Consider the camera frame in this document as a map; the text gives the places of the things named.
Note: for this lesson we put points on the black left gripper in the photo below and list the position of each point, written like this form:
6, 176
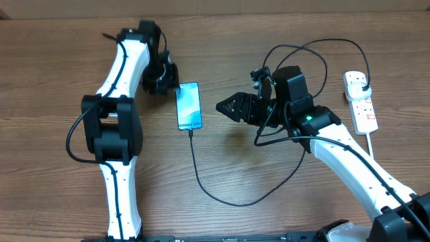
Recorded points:
171, 83

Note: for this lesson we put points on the blue-screen Galaxy smartphone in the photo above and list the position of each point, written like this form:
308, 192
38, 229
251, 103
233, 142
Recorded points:
189, 114

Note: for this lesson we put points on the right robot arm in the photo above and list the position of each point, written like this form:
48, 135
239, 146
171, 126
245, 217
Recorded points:
396, 212

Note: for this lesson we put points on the white charger plug adapter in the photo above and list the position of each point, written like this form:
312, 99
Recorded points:
357, 91

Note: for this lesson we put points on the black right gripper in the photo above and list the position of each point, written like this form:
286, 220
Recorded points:
242, 101

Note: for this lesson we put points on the white power strip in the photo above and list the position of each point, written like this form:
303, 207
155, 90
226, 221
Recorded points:
362, 111

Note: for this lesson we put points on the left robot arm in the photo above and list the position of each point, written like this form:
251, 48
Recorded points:
112, 126

